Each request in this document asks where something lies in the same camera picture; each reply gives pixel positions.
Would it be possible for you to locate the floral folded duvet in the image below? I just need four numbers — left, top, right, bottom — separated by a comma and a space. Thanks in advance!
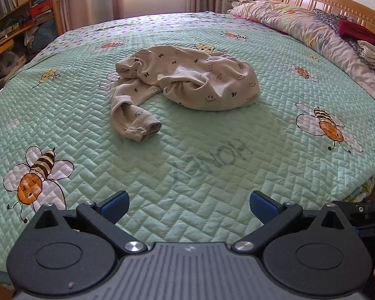
229, 1, 375, 99

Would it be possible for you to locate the wooden bookshelf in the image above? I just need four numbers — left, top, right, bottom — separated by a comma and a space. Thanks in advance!
0, 0, 65, 107

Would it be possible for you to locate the wooden headboard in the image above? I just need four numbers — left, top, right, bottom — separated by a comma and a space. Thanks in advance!
276, 0, 375, 34

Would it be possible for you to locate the green quilted bee bedspread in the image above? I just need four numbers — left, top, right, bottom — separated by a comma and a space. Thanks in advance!
0, 12, 375, 285

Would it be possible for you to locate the dark red cloth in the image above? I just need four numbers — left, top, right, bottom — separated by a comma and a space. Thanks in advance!
338, 19, 375, 46

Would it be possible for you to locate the beige smiley print baby garment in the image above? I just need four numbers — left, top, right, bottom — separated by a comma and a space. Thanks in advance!
109, 45, 260, 142

